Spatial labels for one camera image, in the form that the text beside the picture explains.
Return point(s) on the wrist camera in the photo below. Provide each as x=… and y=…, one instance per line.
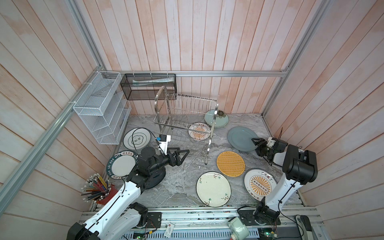
x=271, y=142
x=163, y=142

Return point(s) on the black mesh wall basket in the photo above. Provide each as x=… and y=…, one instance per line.
x=139, y=87

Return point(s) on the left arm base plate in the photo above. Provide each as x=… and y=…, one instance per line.
x=150, y=220

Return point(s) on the grey green plate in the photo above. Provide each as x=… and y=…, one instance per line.
x=241, y=139

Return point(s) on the light teal flower plate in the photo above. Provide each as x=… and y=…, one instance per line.
x=222, y=118

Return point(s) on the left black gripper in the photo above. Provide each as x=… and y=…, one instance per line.
x=177, y=161

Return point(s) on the white wire wall shelf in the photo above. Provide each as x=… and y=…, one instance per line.
x=103, y=108

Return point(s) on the orange sunburst plate under rack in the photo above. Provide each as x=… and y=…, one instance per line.
x=199, y=131

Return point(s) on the white plate black clover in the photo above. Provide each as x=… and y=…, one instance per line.
x=137, y=139

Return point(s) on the cream floral plate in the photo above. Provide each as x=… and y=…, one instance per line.
x=213, y=189

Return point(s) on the green rim lettered plate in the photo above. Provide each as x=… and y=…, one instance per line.
x=121, y=164

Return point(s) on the white green device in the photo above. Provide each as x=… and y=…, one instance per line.
x=238, y=229

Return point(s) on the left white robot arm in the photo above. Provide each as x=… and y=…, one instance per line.
x=121, y=213

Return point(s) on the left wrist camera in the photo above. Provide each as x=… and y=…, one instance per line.
x=163, y=142

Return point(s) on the dark navy plate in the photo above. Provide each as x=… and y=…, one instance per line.
x=155, y=178

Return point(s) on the steel wire dish rack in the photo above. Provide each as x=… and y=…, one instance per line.
x=175, y=113

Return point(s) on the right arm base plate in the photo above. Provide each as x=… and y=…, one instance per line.
x=259, y=218

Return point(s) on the red pencil holder cup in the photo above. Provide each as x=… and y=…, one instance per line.
x=98, y=190

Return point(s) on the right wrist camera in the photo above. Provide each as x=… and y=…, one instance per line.
x=271, y=142

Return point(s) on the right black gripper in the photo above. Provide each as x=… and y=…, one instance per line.
x=259, y=146

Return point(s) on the yellow woven plate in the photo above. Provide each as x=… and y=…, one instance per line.
x=231, y=164

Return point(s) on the orange sunburst plate right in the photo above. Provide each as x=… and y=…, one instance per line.
x=259, y=183

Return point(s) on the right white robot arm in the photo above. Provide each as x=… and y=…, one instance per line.
x=299, y=168

